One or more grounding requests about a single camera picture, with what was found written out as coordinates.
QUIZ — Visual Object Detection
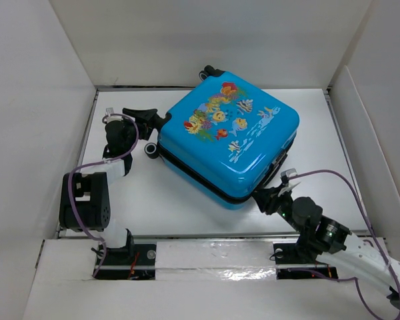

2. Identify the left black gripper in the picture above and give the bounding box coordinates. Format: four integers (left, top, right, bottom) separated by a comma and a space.
121, 110, 157, 153

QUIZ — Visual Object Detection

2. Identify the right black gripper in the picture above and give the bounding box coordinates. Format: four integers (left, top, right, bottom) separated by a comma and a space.
251, 183, 305, 235

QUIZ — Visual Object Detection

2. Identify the blue kids suitcase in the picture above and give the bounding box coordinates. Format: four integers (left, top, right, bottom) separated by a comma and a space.
144, 65, 300, 209

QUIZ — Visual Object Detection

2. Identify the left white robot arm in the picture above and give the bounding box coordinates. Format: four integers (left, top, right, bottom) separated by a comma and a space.
59, 108, 171, 265

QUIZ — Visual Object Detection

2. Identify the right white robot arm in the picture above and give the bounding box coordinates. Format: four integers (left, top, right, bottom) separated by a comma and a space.
253, 187, 400, 310

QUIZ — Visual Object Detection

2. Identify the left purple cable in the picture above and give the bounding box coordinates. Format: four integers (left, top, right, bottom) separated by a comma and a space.
67, 113, 139, 277

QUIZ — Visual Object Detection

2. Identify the purple cable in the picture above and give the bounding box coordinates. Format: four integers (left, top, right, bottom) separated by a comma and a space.
67, 113, 139, 277
286, 169, 400, 320

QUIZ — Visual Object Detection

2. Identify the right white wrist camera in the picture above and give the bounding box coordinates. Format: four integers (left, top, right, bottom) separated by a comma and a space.
277, 168, 299, 197

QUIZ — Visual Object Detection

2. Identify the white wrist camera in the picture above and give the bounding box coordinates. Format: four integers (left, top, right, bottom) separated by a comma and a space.
277, 168, 299, 197
101, 107, 121, 125

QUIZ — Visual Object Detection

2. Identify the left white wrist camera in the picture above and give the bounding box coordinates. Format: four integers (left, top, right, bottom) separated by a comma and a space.
101, 107, 121, 125

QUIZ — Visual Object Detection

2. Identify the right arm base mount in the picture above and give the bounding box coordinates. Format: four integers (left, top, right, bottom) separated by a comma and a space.
269, 243, 339, 280

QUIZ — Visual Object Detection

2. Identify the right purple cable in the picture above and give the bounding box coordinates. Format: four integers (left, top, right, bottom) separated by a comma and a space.
286, 169, 400, 320

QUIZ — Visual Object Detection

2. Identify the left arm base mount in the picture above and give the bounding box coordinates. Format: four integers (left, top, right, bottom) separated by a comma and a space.
93, 243, 157, 281

